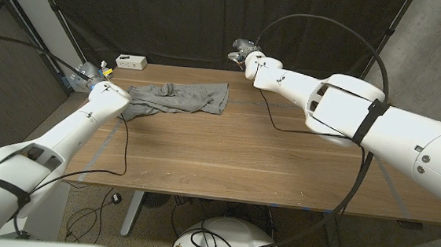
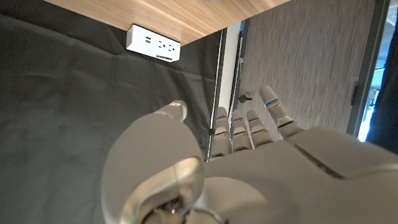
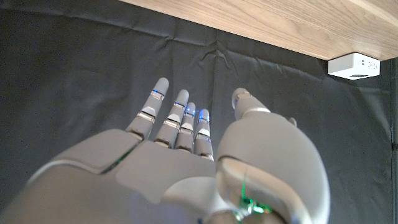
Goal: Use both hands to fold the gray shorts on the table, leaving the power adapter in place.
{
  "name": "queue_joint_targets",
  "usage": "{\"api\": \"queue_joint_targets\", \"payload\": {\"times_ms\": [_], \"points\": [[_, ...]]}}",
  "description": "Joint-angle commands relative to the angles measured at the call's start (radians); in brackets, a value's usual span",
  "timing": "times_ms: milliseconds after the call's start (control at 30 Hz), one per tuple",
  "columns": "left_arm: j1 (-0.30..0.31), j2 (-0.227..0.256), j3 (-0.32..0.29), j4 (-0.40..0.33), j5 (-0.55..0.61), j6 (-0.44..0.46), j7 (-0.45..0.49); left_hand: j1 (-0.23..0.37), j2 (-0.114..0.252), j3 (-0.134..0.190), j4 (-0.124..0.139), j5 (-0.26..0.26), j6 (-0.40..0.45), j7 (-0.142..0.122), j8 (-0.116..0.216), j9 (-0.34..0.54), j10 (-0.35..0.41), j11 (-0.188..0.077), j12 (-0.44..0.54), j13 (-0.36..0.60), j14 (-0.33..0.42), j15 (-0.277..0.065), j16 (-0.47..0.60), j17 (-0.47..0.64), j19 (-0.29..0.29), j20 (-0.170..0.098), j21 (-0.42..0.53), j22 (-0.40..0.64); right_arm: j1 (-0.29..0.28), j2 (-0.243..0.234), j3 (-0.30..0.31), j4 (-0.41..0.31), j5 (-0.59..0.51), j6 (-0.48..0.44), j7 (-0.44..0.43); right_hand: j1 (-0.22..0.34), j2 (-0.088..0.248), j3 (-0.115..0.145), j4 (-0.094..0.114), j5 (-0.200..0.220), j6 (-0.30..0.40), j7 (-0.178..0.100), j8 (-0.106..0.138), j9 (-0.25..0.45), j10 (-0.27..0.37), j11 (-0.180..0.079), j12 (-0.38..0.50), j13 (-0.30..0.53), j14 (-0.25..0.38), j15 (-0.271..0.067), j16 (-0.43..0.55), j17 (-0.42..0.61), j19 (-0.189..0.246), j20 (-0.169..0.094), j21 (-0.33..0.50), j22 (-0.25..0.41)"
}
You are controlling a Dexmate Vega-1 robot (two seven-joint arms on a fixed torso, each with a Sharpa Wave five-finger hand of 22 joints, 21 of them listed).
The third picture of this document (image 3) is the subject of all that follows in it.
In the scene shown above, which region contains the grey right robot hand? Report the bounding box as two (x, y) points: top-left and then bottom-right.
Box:
(0, 77), (331, 224)

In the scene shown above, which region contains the white power strip box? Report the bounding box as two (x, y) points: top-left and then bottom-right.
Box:
(327, 52), (381, 81)

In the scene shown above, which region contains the black backdrop stand pole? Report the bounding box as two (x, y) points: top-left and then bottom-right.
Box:
(390, 57), (398, 224)

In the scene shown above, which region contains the black backdrop curtain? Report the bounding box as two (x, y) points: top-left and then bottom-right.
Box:
(0, 0), (398, 224)

